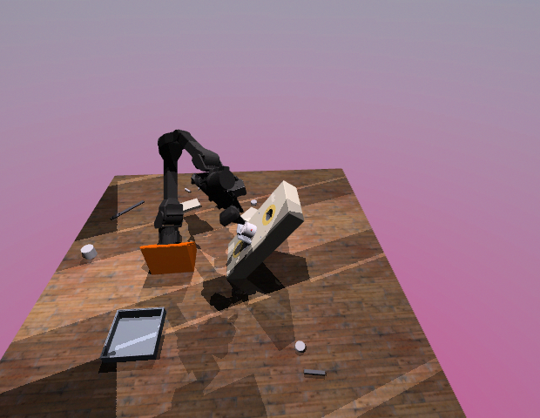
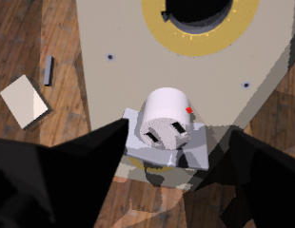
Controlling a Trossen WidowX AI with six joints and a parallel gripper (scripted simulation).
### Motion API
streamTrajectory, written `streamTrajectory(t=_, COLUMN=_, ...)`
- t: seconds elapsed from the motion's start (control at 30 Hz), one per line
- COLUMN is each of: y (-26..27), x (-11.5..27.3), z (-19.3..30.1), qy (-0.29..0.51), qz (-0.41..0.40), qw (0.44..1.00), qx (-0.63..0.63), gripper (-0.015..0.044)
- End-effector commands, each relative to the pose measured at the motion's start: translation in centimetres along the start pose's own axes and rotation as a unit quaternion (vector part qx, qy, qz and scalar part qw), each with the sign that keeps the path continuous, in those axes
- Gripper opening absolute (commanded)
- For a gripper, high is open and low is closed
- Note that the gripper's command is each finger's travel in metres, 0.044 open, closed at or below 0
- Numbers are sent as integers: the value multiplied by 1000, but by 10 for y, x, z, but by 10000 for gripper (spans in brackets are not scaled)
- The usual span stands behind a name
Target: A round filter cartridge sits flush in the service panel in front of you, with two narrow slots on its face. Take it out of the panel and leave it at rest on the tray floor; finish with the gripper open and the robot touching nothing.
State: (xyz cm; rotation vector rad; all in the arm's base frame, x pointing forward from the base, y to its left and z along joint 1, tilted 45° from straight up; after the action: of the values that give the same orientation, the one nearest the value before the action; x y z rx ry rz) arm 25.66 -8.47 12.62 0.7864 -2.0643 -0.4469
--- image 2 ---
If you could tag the dark grey rectangular bar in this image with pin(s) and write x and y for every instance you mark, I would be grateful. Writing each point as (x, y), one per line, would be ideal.
(48, 71)

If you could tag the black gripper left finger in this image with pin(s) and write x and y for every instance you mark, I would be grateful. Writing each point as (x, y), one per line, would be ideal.
(70, 180)

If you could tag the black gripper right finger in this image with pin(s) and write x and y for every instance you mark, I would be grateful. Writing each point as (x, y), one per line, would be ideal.
(267, 176)

